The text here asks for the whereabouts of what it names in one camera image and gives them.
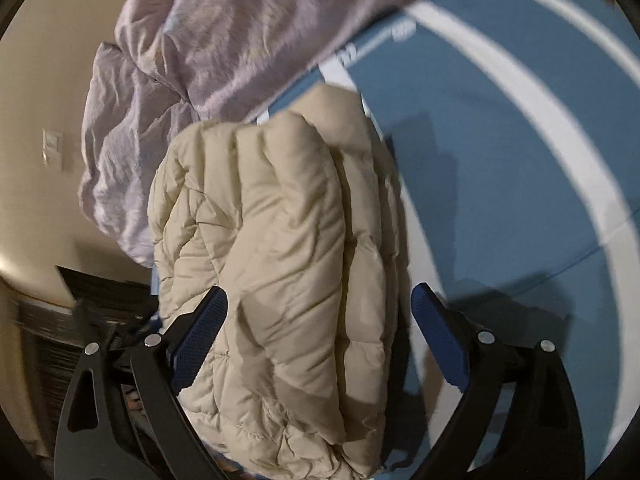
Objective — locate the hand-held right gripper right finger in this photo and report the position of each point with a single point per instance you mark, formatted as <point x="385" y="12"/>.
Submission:
<point x="440" y="337"/>

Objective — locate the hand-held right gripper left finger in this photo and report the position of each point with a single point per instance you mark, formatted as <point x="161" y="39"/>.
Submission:
<point x="200" y="332"/>

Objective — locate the beige puffer jacket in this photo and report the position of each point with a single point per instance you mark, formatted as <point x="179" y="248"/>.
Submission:
<point x="280" y="240"/>

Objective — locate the dark ribbed cabinet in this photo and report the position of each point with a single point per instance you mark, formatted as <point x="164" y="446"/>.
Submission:
<point x="55" y="320"/>

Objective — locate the blue white striped bed cover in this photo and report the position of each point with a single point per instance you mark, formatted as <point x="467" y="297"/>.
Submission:
<point x="500" y="160"/>

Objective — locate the lavender crinkled duvet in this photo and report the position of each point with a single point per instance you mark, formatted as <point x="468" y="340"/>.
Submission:
<point x="210" y="45"/>

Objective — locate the white wall switch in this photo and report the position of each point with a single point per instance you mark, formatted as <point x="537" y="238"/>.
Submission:
<point x="52" y="147"/>

